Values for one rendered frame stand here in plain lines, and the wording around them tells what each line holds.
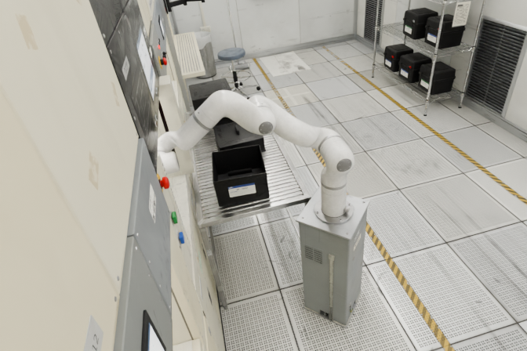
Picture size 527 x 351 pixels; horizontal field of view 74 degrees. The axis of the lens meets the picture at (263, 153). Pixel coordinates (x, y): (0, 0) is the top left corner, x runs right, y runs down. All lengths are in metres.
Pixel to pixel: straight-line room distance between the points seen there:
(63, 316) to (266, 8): 5.74
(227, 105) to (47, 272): 0.98
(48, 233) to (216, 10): 5.54
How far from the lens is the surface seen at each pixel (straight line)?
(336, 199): 1.67
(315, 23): 6.30
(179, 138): 1.37
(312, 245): 1.85
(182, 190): 1.89
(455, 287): 2.59
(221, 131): 2.33
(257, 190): 1.84
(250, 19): 5.97
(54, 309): 0.43
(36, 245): 0.41
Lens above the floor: 2.02
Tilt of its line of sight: 34 degrees down
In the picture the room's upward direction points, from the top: 8 degrees counter-clockwise
